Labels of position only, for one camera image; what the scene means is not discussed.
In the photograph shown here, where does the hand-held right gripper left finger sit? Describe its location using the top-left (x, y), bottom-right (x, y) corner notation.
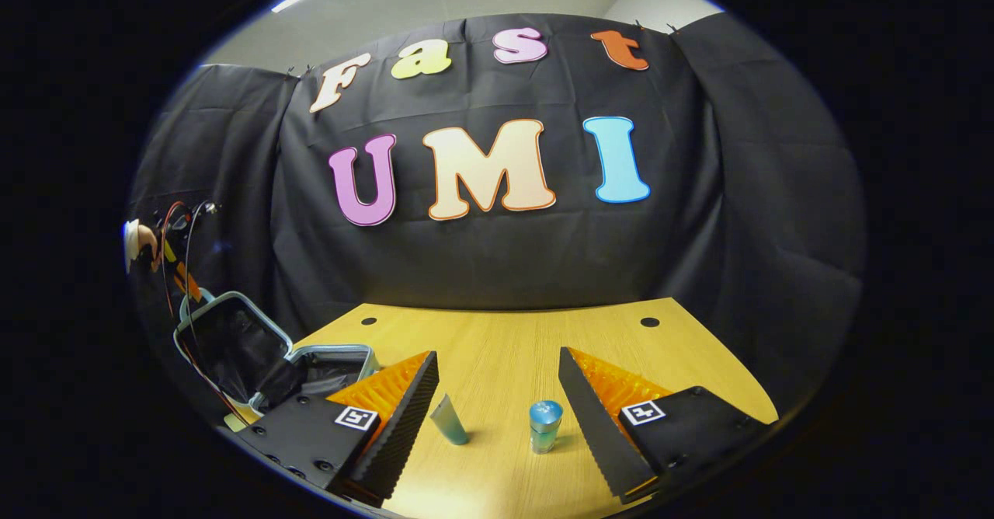
top-left (233, 350), bottom-right (440, 509)

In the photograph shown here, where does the black backdrop cloth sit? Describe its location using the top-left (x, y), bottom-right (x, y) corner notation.
top-left (127, 12), bottom-right (867, 427)

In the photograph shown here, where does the blue capped clear bottle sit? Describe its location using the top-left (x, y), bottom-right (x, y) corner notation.
top-left (529, 399), bottom-right (565, 456)

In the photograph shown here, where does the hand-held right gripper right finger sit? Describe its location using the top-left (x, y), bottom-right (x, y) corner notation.
top-left (558, 347), bottom-right (779, 504)

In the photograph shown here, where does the red cable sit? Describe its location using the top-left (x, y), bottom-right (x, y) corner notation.
top-left (158, 200), bottom-right (248, 427)

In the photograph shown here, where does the small light blue suitcase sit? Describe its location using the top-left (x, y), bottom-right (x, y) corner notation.
top-left (172, 291), bottom-right (381, 417)

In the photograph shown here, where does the teal squeeze tube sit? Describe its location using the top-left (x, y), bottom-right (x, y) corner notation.
top-left (429, 392), bottom-right (471, 447)

